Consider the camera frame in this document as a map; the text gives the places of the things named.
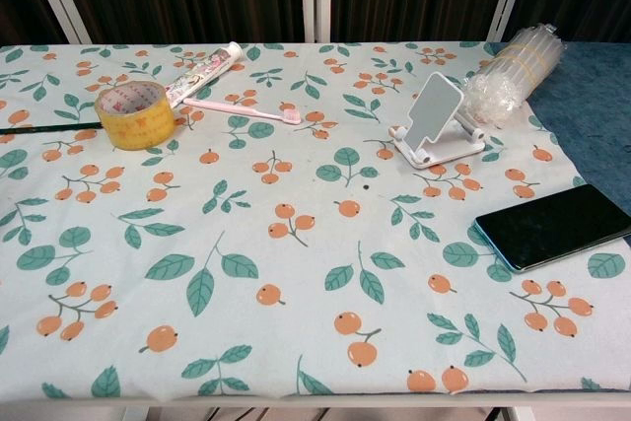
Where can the black smartphone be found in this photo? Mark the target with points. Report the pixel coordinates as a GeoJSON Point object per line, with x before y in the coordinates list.
{"type": "Point", "coordinates": [547, 229]}

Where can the white folding phone stand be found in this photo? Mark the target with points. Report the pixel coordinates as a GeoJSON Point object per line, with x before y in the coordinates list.
{"type": "Point", "coordinates": [434, 105]}

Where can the floral fruit print tablecloth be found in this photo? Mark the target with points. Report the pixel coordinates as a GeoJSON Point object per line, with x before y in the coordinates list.
{"type": "Point", "coordinates": [296, 268]}

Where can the pink toothbrush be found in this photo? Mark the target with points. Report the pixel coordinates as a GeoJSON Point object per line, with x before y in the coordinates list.
{"type": "Point", "coordinates": [236, 109]}

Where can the floral print toothpaste tube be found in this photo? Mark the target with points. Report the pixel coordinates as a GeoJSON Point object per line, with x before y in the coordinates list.
{"type": "Point", "coordinates": [197, 77]}

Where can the yellow packing tape roll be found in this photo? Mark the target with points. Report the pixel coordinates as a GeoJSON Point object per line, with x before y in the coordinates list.
{"type": "Point", "coordinates": [133, 134]}

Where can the bundle of clear plastic straws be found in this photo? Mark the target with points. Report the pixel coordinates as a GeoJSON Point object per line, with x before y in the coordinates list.
{"type": "Point", "coordinates": [512, 71]}

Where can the black pencil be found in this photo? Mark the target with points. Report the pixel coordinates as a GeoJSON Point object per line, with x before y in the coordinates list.
{"type": "Point", "coordinates": [49, 127]}

